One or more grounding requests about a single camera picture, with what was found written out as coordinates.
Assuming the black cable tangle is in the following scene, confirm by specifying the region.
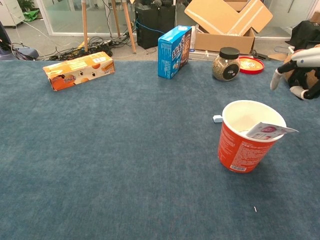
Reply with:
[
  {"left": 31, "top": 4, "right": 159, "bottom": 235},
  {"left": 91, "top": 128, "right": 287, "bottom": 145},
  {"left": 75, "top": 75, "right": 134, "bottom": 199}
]
[{"left": 48, "top": 36, "right": 131, "bottom": 61}]

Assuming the white cabinet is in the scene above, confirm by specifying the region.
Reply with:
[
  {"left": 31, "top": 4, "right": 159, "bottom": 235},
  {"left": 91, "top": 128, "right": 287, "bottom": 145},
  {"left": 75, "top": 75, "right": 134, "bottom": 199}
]
[{"left": 0, "top": 0, "right": 26, "bottom": 27}]

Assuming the blue table mat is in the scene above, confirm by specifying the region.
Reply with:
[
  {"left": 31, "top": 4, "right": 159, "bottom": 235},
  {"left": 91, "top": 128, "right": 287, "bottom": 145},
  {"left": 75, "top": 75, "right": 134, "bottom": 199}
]
[{"left": 0, "top": 59, "right": 320, "bottom": 240}]

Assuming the green bag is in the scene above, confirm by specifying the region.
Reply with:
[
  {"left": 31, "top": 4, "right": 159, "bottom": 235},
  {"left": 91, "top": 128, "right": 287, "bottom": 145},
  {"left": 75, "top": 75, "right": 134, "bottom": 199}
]
[{"left": 23, "top": 9, "right": 41, "bottom": 23}]

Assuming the dark blue rounded housing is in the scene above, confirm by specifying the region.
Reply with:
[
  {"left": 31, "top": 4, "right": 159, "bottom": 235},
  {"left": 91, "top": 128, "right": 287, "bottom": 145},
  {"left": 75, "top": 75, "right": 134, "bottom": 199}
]
[{"left": 0, "top": 21, "right": 40, "bottom": 61}]

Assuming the red paper cup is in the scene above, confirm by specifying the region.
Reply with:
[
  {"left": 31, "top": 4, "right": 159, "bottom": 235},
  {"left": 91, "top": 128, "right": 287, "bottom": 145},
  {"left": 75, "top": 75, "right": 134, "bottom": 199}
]
[{"left": 217, "top": 99, "right": 288, "bottom": 174}]

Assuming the blue snack box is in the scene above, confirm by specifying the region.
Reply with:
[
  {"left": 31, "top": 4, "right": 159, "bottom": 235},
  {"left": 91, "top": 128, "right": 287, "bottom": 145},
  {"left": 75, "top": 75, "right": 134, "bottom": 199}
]
[{"left": 157, "top": 24, "right": 193, "bottom": 80}]

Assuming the black computer case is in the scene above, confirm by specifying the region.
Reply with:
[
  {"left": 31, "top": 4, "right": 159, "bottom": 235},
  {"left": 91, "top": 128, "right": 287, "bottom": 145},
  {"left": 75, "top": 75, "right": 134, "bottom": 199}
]
[{"left": 134, "top": 4, "right": 176, "bottom": 50}]

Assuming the white pink toothpaste tube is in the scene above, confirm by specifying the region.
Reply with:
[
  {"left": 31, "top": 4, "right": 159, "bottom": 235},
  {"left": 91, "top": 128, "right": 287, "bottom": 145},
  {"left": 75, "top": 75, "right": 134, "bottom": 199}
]
[{"left": 245, "top": 121, "right": 300, "bottom": 141}]

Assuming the brown capybara plush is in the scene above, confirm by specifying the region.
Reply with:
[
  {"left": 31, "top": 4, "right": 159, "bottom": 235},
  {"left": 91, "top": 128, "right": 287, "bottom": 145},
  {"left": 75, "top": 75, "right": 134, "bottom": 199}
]
[{"left": 283, "top": 44, "right": 320, "bottom": 87}]

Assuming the glass jar black lid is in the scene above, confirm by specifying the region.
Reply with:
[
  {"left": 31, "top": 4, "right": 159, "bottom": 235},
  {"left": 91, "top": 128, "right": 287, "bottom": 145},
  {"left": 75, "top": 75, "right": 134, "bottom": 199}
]
[{"left": 212, "top": 46, "right": 241, "bottom": 82}]

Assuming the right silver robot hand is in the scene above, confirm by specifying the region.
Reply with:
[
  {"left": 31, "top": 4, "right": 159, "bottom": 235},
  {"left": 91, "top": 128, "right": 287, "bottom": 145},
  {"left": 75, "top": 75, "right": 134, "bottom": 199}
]
[{"left": 269, "top": 46, "right": 320, "bottom": 101}]

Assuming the blue cable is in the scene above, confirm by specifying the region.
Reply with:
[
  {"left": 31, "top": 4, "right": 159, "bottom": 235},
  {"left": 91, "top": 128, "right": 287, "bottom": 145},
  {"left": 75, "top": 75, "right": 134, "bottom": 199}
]
[{"left": 136, "top": 19, "right": 166, "bottom": 35}]

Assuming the black draped cloth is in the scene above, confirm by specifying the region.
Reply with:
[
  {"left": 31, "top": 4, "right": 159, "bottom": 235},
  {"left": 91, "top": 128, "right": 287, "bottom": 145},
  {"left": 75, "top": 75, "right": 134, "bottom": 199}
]
[{"left": 291, "top": 20, "right": 320, "bottom": 51}]

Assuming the flattened taped cardboard box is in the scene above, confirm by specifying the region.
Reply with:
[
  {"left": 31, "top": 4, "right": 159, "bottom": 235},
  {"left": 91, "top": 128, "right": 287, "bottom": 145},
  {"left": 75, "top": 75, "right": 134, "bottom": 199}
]
[{"left": 184, "top": 0, "right": 274, "bottom": 36}]

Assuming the open cardboard box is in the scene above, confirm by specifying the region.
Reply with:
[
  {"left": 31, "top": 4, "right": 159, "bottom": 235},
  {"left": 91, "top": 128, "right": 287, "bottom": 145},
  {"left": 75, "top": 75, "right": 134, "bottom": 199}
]
[{"left": 194, "top": 24, "right": 256, "bottom": 55}]

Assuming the orange snack box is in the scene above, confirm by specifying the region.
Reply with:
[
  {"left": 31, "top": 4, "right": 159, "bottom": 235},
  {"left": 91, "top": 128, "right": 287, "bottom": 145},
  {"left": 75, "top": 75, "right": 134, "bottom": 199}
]
[{"left": 42, "top": 51, "right": 116, "bottom": 92}]

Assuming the red round lid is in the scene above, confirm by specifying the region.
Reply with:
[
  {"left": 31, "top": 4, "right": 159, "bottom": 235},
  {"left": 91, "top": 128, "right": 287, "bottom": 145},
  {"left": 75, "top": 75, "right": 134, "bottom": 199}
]
[{"left": 238, "top": 56, "right": 265, "bottom": 75}]

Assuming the wooden tripod stand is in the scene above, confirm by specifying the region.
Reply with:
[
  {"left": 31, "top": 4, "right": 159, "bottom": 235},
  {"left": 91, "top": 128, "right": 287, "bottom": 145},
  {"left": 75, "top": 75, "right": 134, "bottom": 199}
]
[{"left": 81, "top": 0, "right": 137, "bottom": 54}]

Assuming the green potted plant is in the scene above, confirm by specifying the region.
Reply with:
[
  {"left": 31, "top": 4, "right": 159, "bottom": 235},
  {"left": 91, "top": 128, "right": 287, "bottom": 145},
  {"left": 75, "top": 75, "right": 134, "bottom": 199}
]
[{"left": 17, "top": 0, "right": 36, "bottom": 11}]

